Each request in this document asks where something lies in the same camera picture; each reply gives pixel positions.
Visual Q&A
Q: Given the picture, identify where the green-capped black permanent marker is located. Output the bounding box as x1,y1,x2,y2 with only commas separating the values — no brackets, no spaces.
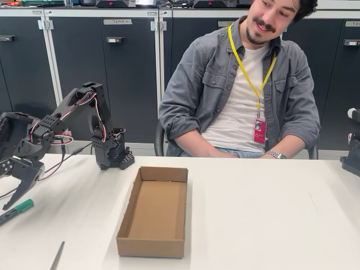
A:
0,198,34,226

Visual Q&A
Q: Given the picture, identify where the man's right forearm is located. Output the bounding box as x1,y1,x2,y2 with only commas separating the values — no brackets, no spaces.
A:
173,132,226,158

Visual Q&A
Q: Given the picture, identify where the man's left forearm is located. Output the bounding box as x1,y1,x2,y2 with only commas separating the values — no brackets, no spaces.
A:
261,142,303,160

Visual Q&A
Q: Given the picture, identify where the black backpack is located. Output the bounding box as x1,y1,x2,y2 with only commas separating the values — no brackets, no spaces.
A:
0,111,53,167

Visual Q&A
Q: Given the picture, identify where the open brown cardboard box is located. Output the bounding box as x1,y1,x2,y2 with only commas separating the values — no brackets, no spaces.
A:
116,165,188,259

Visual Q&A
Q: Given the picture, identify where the green box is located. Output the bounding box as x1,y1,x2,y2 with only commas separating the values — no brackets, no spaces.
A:
21,0,65,7

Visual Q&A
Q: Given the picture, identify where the pink ID badge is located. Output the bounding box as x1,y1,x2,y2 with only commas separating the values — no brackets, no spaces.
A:
253,117,267,145

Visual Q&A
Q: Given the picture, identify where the man in grey shirt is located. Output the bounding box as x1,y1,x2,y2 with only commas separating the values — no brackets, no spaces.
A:
157,0,321,160

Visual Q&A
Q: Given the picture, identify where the silver wristwatch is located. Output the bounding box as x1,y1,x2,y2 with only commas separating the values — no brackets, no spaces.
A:
265,150,287,160

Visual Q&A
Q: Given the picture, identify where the thin black USB cable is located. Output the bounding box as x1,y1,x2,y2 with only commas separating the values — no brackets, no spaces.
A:
0,142,94,199

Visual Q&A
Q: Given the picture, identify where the yellow lanyard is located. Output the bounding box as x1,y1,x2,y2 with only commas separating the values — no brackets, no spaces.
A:
227,24,276,111

